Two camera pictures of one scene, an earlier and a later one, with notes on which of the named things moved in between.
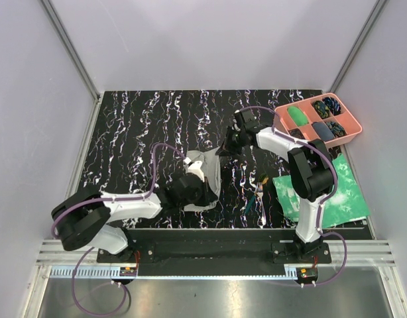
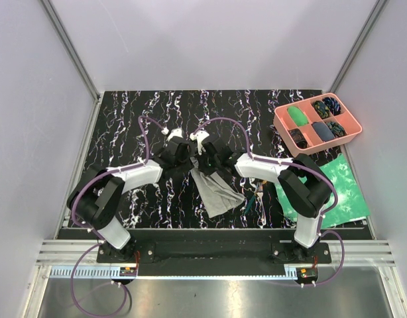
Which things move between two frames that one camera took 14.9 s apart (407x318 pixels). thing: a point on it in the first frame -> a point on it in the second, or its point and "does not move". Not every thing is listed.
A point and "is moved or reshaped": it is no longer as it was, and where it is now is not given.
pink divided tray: [319, 117] does not move
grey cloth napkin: [210, 161] is moved or reshaped
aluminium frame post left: [72, 48] does not move
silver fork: [262, 218] does not move
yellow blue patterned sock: [321, 108] does not move
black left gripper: [208, 196] -> [188, 165]
